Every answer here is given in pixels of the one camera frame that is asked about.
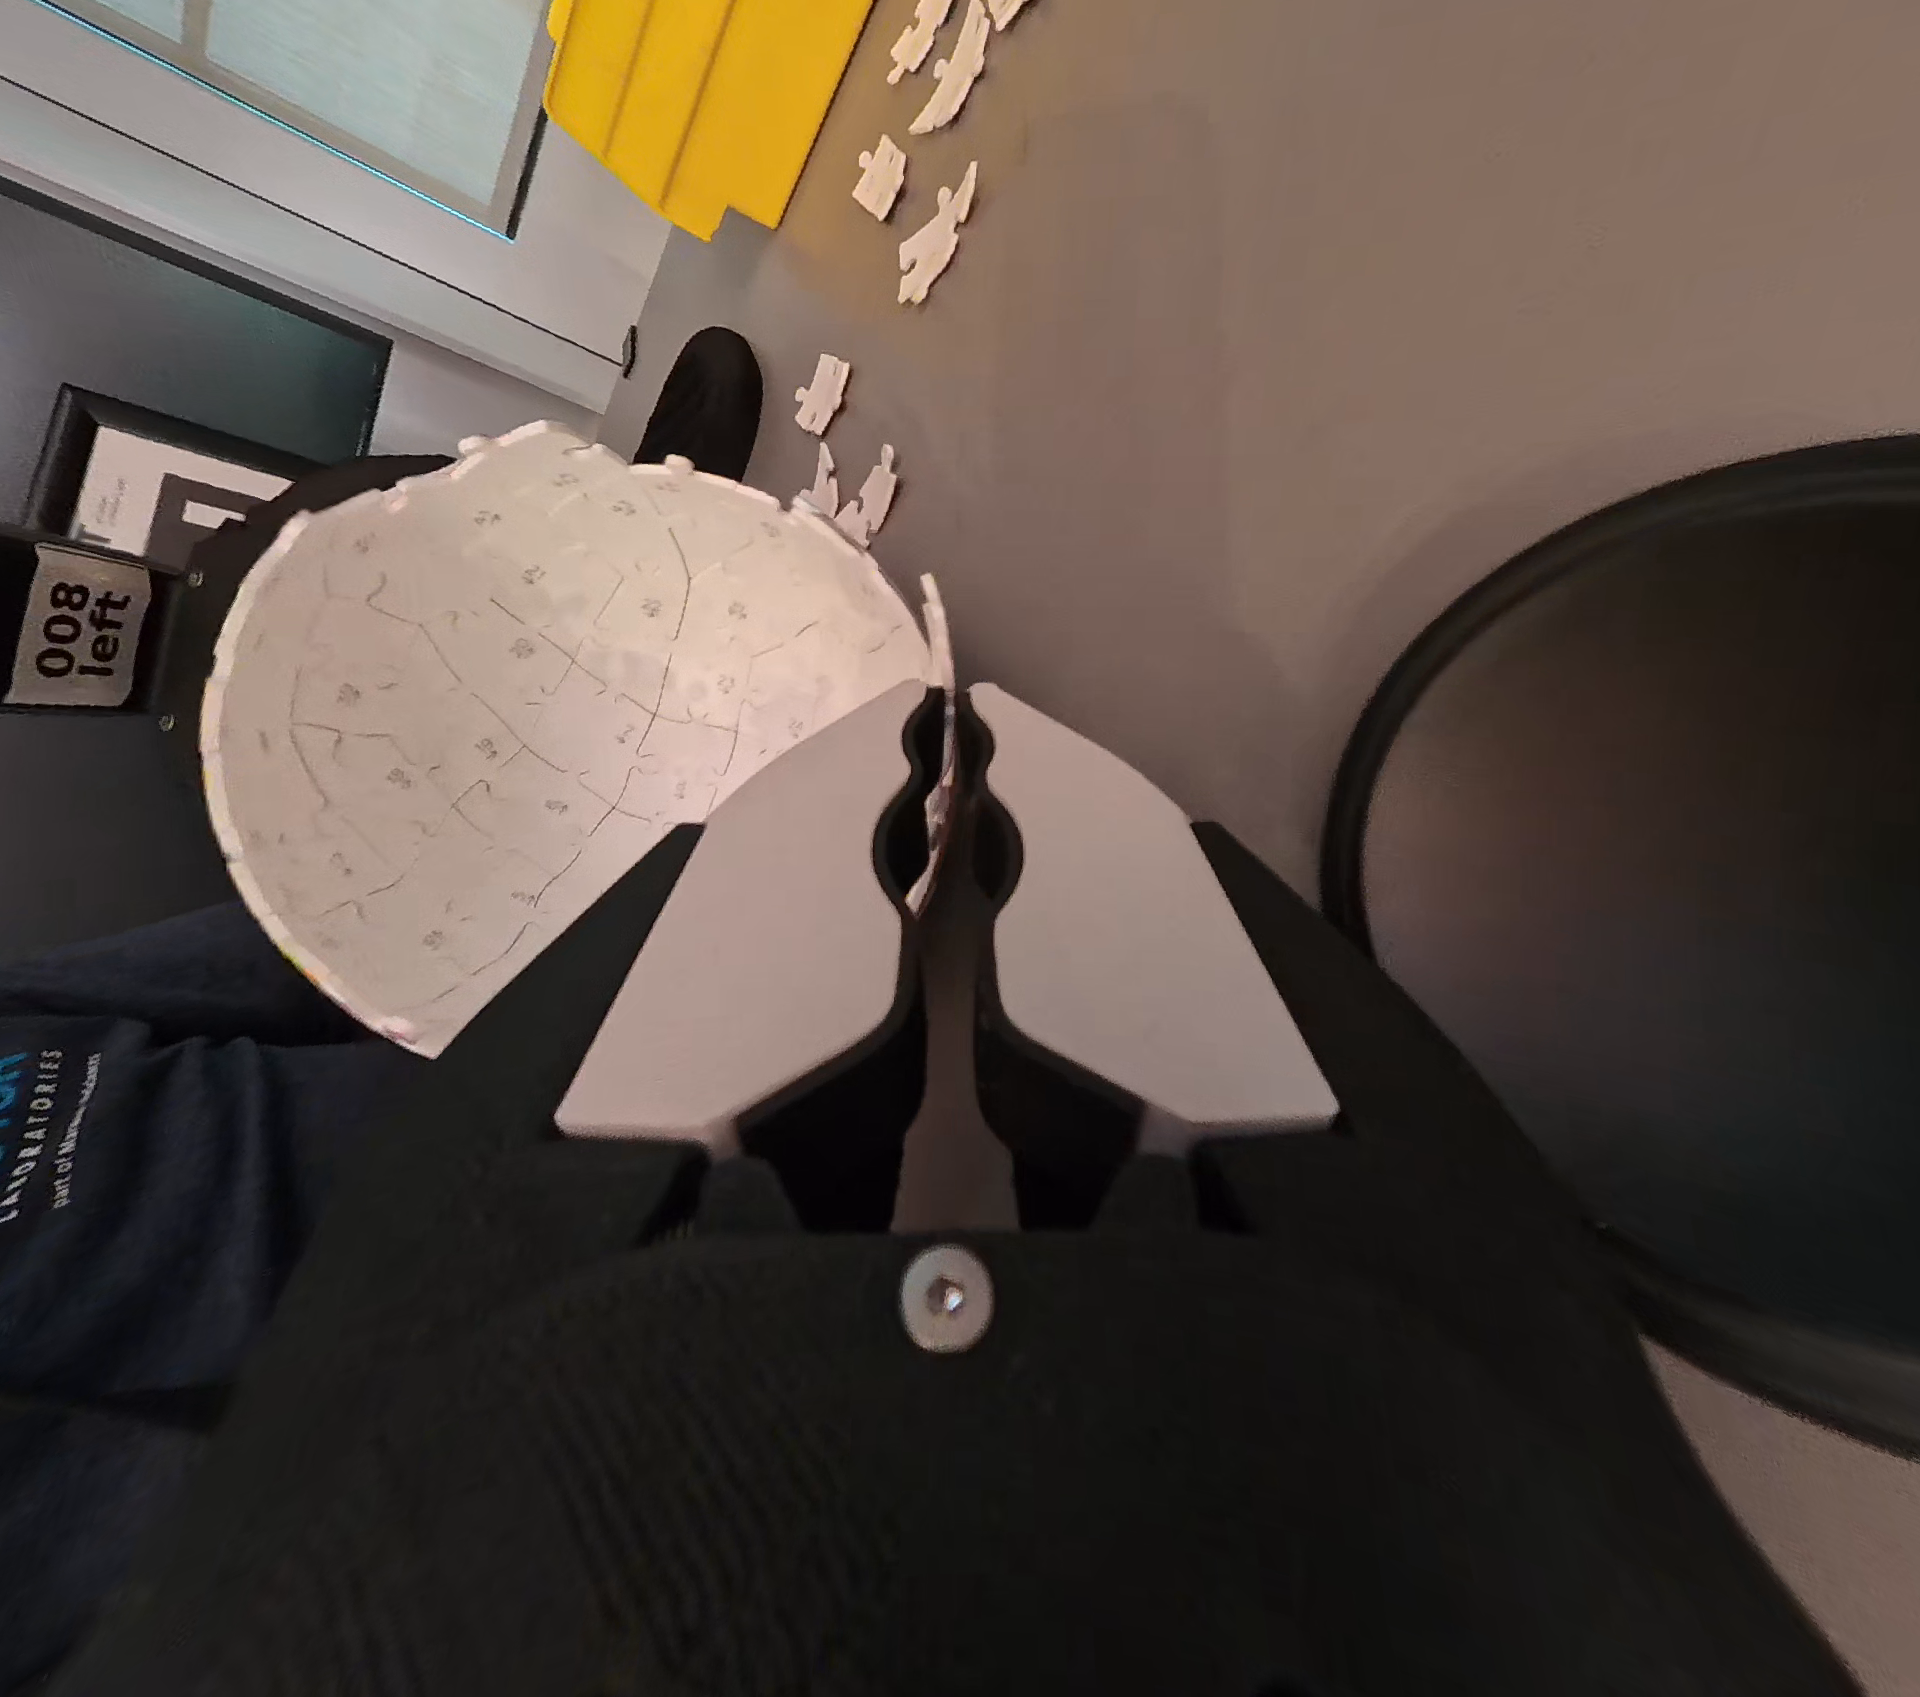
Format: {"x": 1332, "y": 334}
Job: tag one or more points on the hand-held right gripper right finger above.
{"x": 1154, "y": 963}

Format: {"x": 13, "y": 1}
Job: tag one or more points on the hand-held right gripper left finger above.
{"x": 751, "y": 963}

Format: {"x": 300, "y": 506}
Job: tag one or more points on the colourful puzzle ball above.
{"x": 525, "y": 706}

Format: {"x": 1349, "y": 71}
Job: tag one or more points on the group of puzzle pieces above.
{"x": 952, "y": 71}

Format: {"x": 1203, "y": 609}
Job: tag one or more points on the black round ball stand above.
{"x": 1650, "y": 902}

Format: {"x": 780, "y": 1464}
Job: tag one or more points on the person's dark clothing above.
{"x": 180, "y": 1126}

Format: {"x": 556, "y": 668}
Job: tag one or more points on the black rounded object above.
{"x": 704, "y": 401}

